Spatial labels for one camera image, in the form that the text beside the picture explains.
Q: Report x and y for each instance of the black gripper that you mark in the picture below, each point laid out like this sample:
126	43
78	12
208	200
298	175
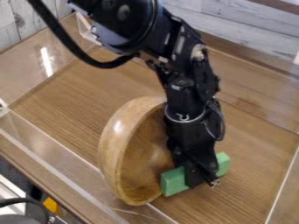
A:
193	136

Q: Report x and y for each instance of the green rectangular block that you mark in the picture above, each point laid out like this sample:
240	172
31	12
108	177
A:
173	180

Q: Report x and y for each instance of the brown wooden bowl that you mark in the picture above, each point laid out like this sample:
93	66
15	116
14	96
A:
133	154

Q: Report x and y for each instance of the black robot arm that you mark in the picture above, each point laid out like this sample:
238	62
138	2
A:
140	27

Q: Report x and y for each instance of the yellow and black device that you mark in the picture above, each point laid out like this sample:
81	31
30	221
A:
39	213

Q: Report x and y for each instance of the clear acrylic front wall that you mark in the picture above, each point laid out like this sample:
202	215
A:
67	177

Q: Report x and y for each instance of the clear acrylic corner bracket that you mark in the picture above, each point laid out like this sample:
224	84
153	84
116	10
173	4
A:
85	30

